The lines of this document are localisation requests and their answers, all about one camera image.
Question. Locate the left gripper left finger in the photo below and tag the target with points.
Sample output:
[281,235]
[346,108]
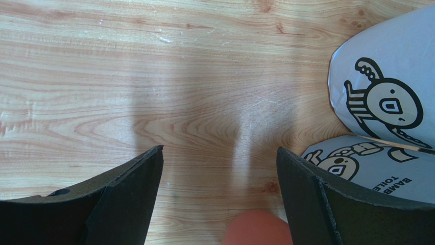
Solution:
[114,207]

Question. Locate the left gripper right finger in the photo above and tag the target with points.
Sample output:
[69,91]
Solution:
[322,208]

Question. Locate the grey wrapped toilet roll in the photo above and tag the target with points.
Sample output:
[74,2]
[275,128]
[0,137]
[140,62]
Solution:
[377,166]

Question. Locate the white wrapped toilet roll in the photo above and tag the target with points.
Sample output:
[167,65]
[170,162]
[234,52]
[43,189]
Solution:
[381,81]

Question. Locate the white mug orange handle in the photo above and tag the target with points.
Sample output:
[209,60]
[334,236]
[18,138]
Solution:
[257,227]

